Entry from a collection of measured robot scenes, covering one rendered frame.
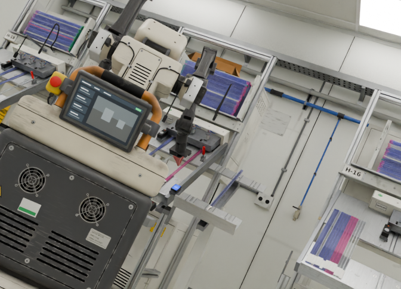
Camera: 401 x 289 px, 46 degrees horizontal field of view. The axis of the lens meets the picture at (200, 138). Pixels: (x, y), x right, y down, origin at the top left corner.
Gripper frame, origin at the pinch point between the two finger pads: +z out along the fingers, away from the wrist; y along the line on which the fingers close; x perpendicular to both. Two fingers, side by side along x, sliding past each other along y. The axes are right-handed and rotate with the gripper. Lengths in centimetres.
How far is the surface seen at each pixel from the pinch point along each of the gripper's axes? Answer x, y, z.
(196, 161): -34.5, 7.1, 19.6
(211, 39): -110, 45, -29
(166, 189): -0.3, 6.3, 20.2
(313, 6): -275, 22, -29
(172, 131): -47, 34, 14
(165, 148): -33.8, 29.2, 19.3
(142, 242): 4, 16, 63
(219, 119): -72, 12, 7
